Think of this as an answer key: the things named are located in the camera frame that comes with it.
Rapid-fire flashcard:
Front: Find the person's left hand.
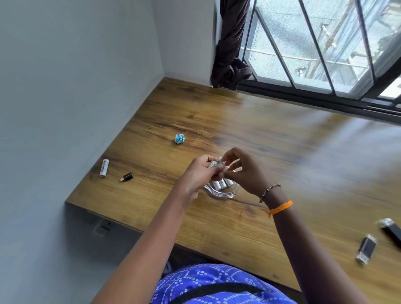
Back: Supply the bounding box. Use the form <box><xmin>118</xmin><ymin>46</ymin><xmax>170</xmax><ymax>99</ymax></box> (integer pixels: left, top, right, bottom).
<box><xmin>174</xmin><ymin>154</ymin><xmax>226</xmax><ymax>207</ymax></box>

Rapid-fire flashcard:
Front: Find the person's right hand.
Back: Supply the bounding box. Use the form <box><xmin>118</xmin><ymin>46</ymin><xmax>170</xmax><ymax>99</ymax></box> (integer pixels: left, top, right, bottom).
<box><xmin>221</xmin><ymin>147</ymin><xmax>277</xmax><ymax>201</ymax></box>

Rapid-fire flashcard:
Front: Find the person's left forearm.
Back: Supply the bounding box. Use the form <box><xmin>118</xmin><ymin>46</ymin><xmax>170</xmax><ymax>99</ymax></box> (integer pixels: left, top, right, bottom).
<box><xmin>91</xmin><ymin>187</ymin><xmax>201</xmax><ymax>304</ymax></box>

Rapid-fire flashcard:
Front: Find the person's right forearm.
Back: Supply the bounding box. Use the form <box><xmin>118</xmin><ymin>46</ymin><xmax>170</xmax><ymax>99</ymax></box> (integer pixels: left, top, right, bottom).
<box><xmin>261</xmin><ymin>187</ymin><xmax>371</xmax><ymax>304</ymax></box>

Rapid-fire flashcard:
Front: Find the clear plastic battery pack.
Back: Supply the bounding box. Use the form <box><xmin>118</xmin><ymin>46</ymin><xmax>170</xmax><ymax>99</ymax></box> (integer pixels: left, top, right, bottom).
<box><xmin>204</xmin><ymin>157</ymin><xmax>242</xmax><ymax>200</ymax></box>

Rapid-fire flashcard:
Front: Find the orange thread wristband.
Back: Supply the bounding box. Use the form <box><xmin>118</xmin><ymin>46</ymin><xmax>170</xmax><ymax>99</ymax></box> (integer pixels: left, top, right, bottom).
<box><xmin>261</xmin><ymin>200</ymin><xmax>294</xmax><ymax>218</ymax></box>

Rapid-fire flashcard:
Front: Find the blue white patterned garment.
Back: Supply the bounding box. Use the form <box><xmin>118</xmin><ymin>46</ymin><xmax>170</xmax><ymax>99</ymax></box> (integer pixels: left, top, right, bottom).
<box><xmin>150</xmin><ymin>263</ymin><xmax>297</xmax><ymax>304</ymax></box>

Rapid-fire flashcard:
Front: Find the dark brown curtain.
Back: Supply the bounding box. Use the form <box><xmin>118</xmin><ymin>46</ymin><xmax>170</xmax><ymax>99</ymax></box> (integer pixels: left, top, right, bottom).
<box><xmin>210</xmin><ymin>0</ymin><xmax>253</xmax><ymax>91</ymax></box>

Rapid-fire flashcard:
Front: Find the black metal window grille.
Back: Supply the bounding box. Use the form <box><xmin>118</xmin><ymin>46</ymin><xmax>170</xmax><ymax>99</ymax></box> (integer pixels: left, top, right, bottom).
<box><xmin>241</xmin><ymin>0</ymin><xmax>401</xmax><ymax>98</ymax></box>

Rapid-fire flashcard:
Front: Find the black silver usb drive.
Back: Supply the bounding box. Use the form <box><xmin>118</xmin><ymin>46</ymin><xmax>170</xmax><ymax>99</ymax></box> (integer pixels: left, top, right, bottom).
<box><xmin>355</xmin><ymin>234</ymin><xmax>378</xmax><ymax>265</ymax></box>

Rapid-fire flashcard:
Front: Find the black usb stick clear cap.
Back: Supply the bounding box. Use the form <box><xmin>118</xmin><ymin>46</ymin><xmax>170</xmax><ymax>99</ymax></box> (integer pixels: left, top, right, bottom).
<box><xmin>376</xmin><ymin>218</ymin><xmax>401</xmax><ymax>248</ymax></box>

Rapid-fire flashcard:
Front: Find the brown bead bracelet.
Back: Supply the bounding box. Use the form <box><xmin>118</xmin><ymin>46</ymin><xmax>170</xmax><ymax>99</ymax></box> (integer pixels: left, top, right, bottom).
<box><xmin>259</xmin><ymin>184</ymin><xmax>282</xmax><ymax>203</ymax></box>

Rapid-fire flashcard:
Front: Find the black window frame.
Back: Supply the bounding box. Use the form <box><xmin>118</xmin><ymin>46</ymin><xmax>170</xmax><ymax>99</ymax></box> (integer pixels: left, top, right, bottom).
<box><xmin>236</xmin><ymin>80</ymin><xmax>401</xmax><ymax>124</ymax></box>

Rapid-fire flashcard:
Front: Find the black strap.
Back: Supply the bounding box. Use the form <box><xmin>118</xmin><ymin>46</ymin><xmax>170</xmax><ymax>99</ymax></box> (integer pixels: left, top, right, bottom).
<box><xmin>176</xmin><ymin>282</ymin><xmax>267</xmax><ymax>304</ymax></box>

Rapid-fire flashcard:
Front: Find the grey wall socket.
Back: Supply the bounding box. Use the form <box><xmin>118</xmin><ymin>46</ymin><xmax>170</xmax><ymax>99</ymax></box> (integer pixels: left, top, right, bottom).
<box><xmin>92</xmin><ymin>219</ymin><xmax>112</xmax><ymax>237</ymax></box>

